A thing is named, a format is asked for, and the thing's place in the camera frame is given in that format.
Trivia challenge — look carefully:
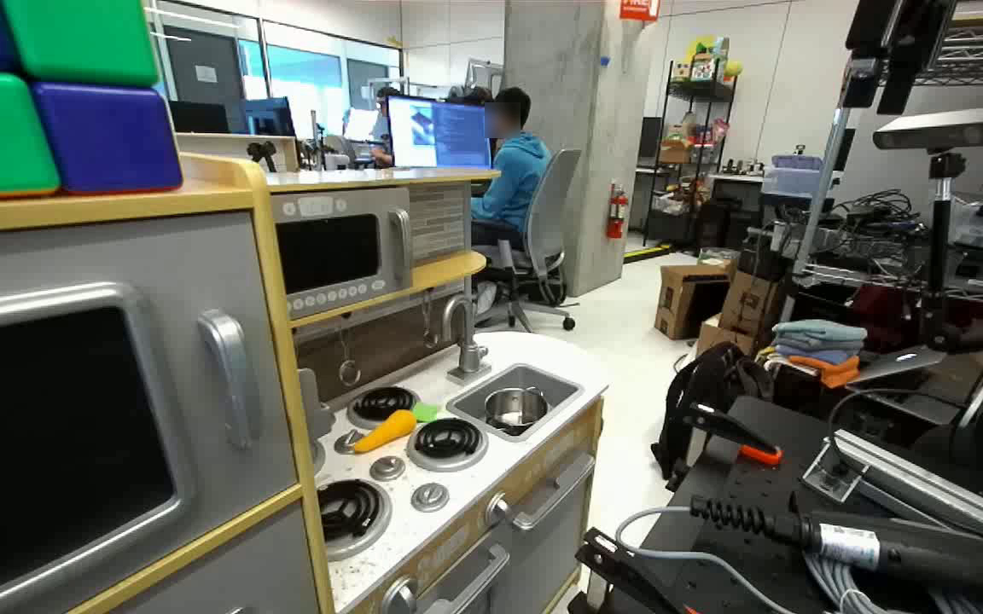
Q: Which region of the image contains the grey stereo camera bar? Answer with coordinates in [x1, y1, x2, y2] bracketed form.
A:
[871, 101, 983, 153]

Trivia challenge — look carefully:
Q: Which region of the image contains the small silver stovetop knob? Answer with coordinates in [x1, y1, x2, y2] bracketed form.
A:
[367, 453, 411, 485]
[405, 481, 456, 516]
[332, 427, 371, 457]

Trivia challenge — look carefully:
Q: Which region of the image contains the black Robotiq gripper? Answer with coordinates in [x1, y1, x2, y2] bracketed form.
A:
[848, 0, 962, 120]

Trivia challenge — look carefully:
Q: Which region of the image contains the aluminium extrusion rail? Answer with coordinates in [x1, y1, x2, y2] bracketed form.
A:
[830, 427, 983, 548]

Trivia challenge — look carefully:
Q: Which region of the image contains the monitor with blue screen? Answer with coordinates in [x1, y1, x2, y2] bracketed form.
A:
[433, 100, 500, 174]

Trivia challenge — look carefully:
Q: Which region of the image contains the silver toy faucet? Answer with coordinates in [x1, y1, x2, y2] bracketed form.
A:
[442, 292, 496, 383]

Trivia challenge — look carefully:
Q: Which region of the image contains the grey coiled cable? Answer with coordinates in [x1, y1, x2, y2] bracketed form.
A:
[799, 548, 983, 614]

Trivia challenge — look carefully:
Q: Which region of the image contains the black backpack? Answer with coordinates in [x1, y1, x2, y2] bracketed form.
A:
[650, 342, 760, 491]

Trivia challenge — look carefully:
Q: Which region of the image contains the small metal bracket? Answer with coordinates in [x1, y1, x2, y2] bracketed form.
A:
[799, 433, 871, 508]

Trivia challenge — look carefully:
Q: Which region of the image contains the flat orange object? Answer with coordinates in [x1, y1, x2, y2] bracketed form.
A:
[789, 350, 865, 392]

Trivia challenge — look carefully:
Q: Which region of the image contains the silver cabinet door handle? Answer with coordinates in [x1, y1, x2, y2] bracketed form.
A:
[196, 306, 260, 449]

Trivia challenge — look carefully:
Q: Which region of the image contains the low cardboard box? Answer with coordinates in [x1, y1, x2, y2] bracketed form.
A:
[692, 315, 771, 362]

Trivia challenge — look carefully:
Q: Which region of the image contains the red fire extinguisher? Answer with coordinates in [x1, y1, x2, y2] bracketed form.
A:
[603, 185, 636, 246]

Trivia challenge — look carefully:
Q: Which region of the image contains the black cylindrical tool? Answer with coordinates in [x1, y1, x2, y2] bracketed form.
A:
[685, 494, 983, 602]

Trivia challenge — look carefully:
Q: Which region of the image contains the grey cabinet door with window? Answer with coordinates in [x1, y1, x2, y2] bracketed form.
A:
[0, 207, 303, 614]

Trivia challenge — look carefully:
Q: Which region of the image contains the orange carrot plush toy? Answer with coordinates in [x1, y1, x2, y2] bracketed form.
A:
[349, 400, 442, 457]

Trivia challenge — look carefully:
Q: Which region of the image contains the folded blue cloth stack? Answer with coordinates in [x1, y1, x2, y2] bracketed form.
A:
[770, 318, 871, 362]

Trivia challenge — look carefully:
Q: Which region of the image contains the grey toy sink basin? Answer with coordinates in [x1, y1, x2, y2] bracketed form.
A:
[445, 362, 585, 444]

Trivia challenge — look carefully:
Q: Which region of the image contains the black toy stove burner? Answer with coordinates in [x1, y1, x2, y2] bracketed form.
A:
[346, 383, 425, 433]
[316, 473, 395, 564]
[405, 414, 492, 473]

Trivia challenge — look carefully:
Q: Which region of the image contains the open brown cardboard box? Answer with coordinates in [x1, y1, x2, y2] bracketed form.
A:
[651, 260, 735, 345]

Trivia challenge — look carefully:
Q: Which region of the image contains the grey laptop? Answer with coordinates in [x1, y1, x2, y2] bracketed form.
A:
[851, 345, 954, 392]

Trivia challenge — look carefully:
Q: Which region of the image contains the silver dishwasher door handle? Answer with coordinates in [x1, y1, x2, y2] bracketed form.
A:
[504, 449, 598, 534]

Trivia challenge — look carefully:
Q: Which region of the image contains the printed cardboard box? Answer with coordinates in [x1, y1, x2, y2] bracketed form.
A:
[721, 266, 791, 342]

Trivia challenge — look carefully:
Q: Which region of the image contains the grey toy microwave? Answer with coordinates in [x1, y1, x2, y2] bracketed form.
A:
[275, 185, 418, 325]

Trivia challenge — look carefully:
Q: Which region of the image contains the silver oven door handle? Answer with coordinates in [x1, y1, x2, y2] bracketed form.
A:
[421, 541, 516, 614]

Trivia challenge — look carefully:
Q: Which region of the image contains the black camera stand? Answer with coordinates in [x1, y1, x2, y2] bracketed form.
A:
[925, 147, 970, 300]

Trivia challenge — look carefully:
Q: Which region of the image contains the hanging toy utensil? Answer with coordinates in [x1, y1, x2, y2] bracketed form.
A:
[335, 325, 367, 387]

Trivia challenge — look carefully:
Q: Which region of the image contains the monitor with white screen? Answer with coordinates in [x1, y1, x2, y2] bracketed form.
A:
[383, 93, 445, 174]

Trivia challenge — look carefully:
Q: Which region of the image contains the translucent plastic storage bin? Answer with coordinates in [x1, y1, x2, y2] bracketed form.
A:
[757, 150, 843, 205]

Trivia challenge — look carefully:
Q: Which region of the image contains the black wire shelf rack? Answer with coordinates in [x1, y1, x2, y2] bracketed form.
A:
[647, 59, 741, 252]

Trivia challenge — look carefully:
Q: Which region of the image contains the wooden toy kitchen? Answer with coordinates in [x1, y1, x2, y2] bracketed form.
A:
[0, 150, 613, 614]

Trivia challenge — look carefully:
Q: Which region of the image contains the thin light grey cable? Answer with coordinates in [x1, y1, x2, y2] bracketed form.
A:
[613, 506, 799, 614]

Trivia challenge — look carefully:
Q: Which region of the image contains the black computer monitor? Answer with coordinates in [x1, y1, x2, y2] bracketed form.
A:
[243, 94, 296, 141]

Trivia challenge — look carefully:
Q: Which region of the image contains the light grey slanted pole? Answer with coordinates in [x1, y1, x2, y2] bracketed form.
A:
[789, 101, 873, 281]

